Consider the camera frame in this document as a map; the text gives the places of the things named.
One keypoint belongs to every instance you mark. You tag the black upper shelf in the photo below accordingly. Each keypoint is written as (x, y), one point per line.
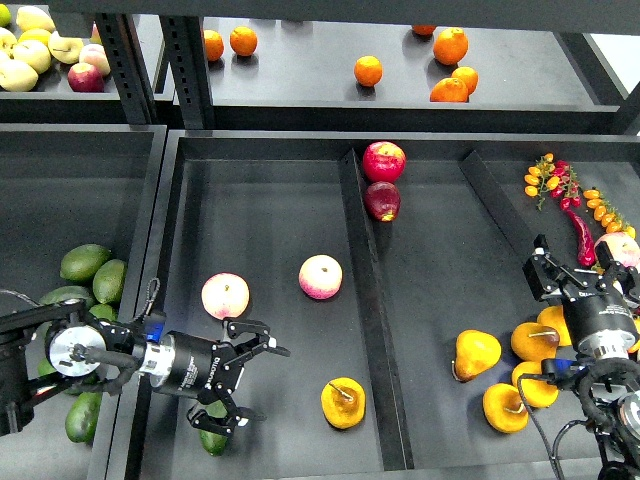
(301, 77)

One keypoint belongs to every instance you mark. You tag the dark red apple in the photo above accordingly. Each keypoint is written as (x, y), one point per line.
(382, 201)

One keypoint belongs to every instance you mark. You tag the orange on shelf front right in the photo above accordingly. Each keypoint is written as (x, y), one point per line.
(451, 90)

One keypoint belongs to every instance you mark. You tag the yellow pear middle right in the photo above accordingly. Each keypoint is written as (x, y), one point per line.
(538, 393)

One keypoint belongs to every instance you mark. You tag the red apple on shelf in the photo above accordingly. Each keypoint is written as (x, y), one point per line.
(85, 78)

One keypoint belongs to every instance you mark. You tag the dark green avocado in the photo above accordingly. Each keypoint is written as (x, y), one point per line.
(212, 443)

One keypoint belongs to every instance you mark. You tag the yellow pear front right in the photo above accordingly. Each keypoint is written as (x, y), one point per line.
(504, 409)

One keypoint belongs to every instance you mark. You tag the yellow pear with stem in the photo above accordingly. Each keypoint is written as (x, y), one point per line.
(343, 402)

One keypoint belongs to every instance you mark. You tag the pink apple far right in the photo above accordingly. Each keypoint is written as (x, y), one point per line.
(622, 247)

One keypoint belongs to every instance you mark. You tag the cherry tomato bunch top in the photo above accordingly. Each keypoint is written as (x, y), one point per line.
(552, 178)

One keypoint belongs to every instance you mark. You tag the bright red apple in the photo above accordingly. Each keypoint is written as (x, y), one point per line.
(383, 161)

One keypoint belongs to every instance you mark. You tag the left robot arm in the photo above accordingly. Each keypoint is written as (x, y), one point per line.
(53, 347)

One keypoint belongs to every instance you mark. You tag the pink apple centre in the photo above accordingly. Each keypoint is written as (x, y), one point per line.
(320, 277)

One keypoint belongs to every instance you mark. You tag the pale yellow apple on shelf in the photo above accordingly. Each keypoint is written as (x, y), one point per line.
(65, 49)

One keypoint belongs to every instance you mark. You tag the black left tray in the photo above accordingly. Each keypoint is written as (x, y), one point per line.
(63, 186)

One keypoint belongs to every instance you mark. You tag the red chili pepper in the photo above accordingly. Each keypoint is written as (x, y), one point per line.
(585, 244)

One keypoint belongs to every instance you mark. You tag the black metal shelf post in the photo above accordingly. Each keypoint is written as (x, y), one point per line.
(185, 50)

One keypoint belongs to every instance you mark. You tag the orange on shelf left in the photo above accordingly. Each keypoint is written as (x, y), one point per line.
(213, 44)

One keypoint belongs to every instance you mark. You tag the pink apple left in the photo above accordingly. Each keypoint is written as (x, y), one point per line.
(225, 295)

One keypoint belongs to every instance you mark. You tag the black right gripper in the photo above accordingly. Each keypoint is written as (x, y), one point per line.
(596, 320)

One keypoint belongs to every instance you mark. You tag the large orange on shelf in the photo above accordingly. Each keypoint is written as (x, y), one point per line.
(451, 46)

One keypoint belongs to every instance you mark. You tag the pink peach on shelf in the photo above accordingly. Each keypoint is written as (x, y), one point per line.
(94, 54)

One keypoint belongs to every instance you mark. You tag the pink apple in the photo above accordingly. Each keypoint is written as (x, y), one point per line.
(320, 277)
(622, 247)
(225, 295)

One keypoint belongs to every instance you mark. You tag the green avocado front left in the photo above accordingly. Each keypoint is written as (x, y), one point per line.
(82, 418)

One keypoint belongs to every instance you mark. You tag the orange on shelf centre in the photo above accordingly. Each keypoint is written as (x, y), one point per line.
(368, 71)

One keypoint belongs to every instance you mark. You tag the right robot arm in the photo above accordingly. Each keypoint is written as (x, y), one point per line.
(607, 387)

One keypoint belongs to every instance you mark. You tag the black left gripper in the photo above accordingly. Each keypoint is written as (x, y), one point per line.
(208, 371)

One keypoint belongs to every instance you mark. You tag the black centre divided tray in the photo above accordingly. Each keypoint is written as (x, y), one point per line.
(259, 205)

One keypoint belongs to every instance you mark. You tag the orange cherry tomato vine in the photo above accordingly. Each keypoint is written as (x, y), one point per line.
(604, 213)

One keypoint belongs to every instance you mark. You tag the yellow pear upper right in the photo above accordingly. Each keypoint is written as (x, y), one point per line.
(532, 341)

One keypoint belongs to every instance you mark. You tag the green avocado left bin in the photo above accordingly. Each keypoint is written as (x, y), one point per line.
(108, 282)

